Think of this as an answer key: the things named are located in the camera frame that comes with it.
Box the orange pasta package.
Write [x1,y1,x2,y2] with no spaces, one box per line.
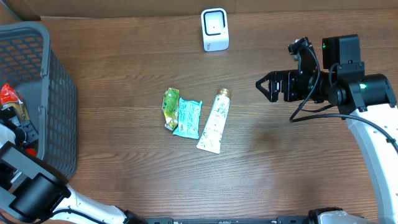
[1,83,30,122]

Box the white gold-capped cream tube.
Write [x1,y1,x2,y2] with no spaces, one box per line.
[197,88,231,154]

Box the teal snack packet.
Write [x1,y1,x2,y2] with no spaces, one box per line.
[173,98,203,139]

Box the green snack packet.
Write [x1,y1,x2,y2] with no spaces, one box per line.
[162,88,180,131]

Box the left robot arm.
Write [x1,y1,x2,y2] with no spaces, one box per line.
[1,109,146,224]

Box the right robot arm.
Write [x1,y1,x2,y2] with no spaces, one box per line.
[256,34,397,223]

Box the white barcode scanner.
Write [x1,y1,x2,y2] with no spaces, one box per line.
[201,8,229,52]

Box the grey plastic shopping basket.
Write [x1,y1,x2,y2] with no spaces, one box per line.
[1,22,78,179]

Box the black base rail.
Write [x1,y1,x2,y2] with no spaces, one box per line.
[145,216,318,224]

